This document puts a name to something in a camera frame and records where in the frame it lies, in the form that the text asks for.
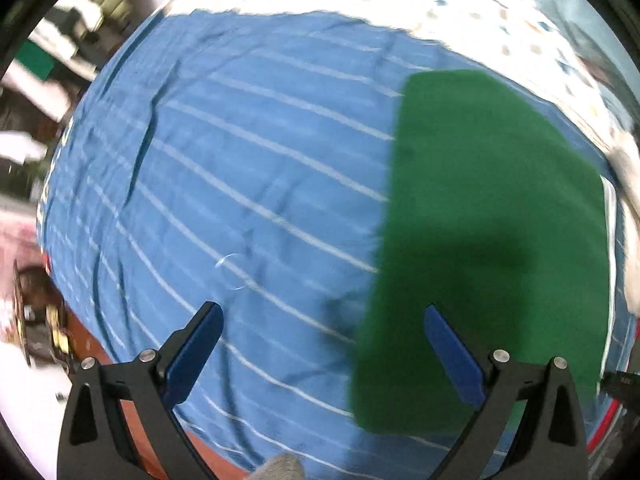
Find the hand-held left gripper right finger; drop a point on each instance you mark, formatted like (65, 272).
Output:
(452, 355)

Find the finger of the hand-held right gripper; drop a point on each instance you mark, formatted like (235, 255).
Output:
(622, 384)

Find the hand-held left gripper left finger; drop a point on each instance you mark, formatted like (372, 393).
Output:
(192, 355)

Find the green garment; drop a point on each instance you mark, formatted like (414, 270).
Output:
(490, 210)

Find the grey sock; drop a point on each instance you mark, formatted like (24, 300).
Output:
(280, 467)

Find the blue striped blanket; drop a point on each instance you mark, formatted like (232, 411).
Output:
(240, 185)

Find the white dotted bed sheet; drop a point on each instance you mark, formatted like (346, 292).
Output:
(450, 5)

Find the grey cloth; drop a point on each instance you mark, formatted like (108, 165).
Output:
(575, 15)

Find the wooden bed frame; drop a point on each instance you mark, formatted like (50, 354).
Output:
(135, 410)

